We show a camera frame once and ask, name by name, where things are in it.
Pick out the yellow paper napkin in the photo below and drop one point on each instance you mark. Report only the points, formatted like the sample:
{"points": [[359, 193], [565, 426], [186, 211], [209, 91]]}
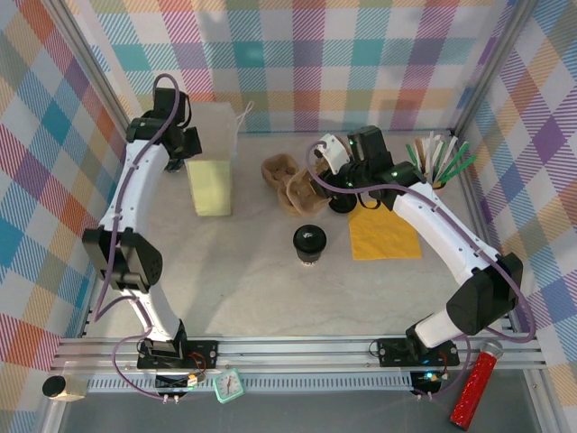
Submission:
{"points": [[383, 239]]}

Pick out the white stirrer stick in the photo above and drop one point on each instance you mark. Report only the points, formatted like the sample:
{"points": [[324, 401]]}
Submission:
{"points": [[430, 149], [448, 153], [438, 155]]}

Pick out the printed paper takeout bag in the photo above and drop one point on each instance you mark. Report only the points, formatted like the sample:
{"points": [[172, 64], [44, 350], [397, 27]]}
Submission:
{"points": [[212, 189]]}

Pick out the black plastic cup lid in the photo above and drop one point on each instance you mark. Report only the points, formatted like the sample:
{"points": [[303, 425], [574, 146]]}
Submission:
{"points": [[309, 239]]}

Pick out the single cardboard cup carrier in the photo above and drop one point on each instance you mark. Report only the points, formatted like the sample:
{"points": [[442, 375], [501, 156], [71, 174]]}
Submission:
{"points": [[299, 194]]}

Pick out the brass block with black disc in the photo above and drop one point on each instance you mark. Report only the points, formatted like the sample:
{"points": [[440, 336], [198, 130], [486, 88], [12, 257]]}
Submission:
{"points": [[67, 390]]}

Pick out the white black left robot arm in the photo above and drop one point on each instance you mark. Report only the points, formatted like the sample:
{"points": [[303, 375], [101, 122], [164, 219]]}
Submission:
{"points": [[135, 189]]}

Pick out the brown wooden stirrer stick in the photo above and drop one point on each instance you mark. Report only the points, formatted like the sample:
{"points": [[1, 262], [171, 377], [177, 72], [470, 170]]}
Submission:
{"points": [[420, 155]]}

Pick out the black paper coffee cup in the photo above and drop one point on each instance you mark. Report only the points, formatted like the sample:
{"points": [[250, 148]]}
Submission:
{"points": [[310, 259]]}

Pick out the red glitter toy microphone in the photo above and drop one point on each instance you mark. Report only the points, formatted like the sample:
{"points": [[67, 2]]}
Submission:
{"points": [[473, 383]]}

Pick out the aluminium frame post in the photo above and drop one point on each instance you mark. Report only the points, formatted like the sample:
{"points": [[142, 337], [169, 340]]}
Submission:
{"points": [[94, 67], [489, 67]]}

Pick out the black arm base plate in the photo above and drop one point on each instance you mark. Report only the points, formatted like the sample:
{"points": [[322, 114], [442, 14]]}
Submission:
{"points": [[392, 352], [203, 354]]}

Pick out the aluminium triple mounting rail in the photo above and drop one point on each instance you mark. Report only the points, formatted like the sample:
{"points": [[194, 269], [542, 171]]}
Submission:
{"points": [[293, 352]]}

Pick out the black control board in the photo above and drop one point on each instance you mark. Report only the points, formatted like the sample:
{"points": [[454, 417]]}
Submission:
{"points": [[171, 381], [421, 383]]}

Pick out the mint square alarm clock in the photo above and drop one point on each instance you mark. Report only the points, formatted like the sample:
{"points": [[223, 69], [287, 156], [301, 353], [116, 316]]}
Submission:
{"points": [[229, 385]]}

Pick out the green stirrer stick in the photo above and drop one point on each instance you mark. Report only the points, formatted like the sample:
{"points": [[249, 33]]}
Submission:
{"points": [[464, 167], [412, 155], [457, 158]]}

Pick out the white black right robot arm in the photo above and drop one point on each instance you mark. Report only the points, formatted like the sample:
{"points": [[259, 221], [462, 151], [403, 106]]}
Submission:
{"points": [[442, 234]]}

